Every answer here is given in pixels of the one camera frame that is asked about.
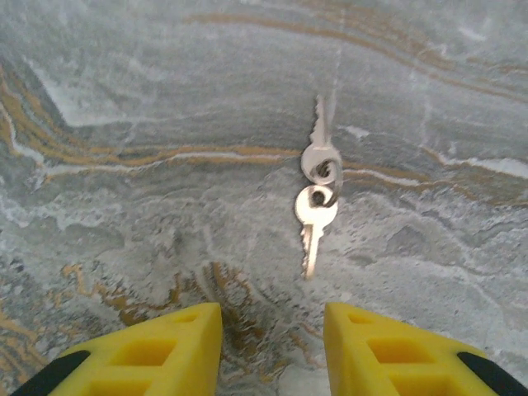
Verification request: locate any silver key ring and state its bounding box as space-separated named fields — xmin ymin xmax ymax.
xmin=313 ymin=158 xmax=345 ymax=208

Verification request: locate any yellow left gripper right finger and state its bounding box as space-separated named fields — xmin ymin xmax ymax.
xmin=323 ymin=302 xmax=528 ymax=396

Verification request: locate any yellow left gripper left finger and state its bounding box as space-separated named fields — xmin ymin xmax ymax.
xmin=10 ymin=302 xmax=224 ymax=396

